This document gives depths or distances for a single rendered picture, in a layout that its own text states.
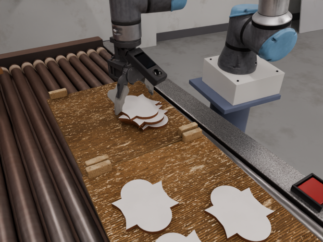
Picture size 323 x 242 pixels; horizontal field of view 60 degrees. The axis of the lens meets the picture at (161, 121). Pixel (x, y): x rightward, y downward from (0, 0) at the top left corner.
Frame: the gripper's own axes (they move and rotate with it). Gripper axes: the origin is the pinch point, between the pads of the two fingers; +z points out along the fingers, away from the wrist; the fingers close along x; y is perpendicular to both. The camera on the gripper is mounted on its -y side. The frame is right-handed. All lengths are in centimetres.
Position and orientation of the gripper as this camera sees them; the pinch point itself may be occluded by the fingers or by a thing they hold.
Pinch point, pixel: (137, 105)
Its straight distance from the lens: 84.0
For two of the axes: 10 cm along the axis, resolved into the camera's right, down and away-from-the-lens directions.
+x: -6.5, 4.4, -6.2
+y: -7.6, -3.8, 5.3
